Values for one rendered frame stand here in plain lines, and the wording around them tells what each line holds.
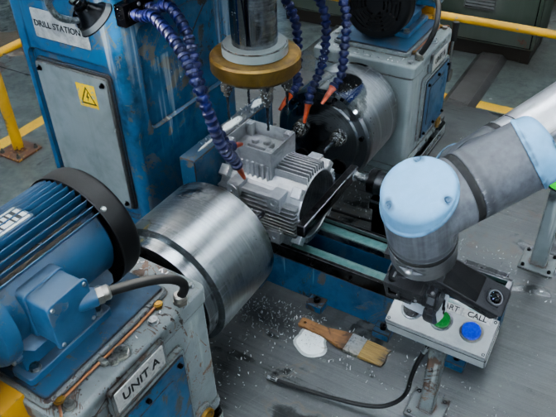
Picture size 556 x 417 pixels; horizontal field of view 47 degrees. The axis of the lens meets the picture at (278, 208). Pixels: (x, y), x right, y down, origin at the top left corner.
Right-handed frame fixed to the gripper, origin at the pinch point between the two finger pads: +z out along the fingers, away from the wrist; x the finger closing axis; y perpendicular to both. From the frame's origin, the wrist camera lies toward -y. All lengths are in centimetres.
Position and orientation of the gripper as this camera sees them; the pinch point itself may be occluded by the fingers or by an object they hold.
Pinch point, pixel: (441, 313)
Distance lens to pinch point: 106.9
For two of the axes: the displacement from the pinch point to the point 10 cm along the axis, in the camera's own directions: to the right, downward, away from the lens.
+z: 2.3, 5.1, 8.3
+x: -4.6, 8.1, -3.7
